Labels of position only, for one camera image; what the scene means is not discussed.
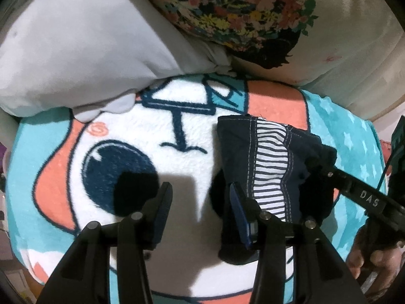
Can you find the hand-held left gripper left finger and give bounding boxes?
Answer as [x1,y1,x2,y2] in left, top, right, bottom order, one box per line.
[36,182,173,304]

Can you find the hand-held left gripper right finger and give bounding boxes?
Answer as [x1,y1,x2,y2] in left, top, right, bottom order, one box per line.
[229,182,368,304]

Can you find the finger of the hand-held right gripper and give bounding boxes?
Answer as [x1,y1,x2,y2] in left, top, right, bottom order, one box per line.
[305,156,349,194]

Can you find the striped navy white pants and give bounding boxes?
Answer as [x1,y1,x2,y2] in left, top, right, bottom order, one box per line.
[210,114,339,265]

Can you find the person's right hand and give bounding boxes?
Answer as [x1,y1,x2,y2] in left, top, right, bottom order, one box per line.
[346,226,403,280]

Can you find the teal cartoon printed blanket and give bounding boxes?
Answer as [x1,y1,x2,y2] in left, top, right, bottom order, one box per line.
[6,73,390,304]

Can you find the beige sofa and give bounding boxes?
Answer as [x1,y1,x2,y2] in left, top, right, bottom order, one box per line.
[0,0,405,153]

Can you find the beige floral printed cushion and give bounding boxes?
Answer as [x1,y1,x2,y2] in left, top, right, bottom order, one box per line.
[125,0,405,87]

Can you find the grey white plush pillow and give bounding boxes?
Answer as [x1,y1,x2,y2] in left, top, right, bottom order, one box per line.
[0,0,238,123]

